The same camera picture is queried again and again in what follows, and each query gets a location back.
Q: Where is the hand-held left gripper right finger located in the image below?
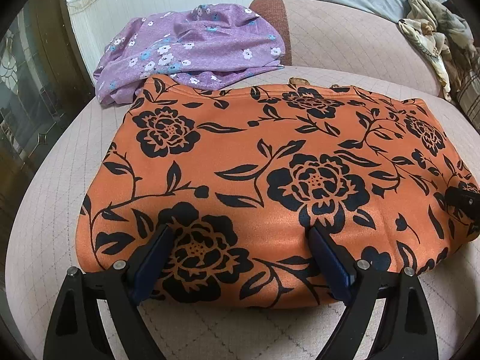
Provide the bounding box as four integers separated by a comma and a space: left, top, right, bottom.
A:
307, 224, 438, 360

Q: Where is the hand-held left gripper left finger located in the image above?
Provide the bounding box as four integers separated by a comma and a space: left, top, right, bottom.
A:
43, 224, 175, 360

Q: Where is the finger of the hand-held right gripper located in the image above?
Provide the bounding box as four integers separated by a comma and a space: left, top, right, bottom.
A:
446, 185, 480, 233

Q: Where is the orange black floral blouse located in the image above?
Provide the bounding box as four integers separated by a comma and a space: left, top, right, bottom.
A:
75, 76, 480, 306

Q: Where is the striped beige cushion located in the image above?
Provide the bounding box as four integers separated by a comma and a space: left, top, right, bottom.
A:
455, 60, 480, 121

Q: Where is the cream floral cloth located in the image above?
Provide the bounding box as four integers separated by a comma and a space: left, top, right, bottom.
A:
397, 0, 474, 102

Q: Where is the wooden door with glass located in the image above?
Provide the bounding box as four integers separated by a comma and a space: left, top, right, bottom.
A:
0, 0, 94, 203

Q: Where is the purple floral garment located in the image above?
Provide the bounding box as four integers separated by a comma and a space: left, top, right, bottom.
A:
93, 3, 286, 105

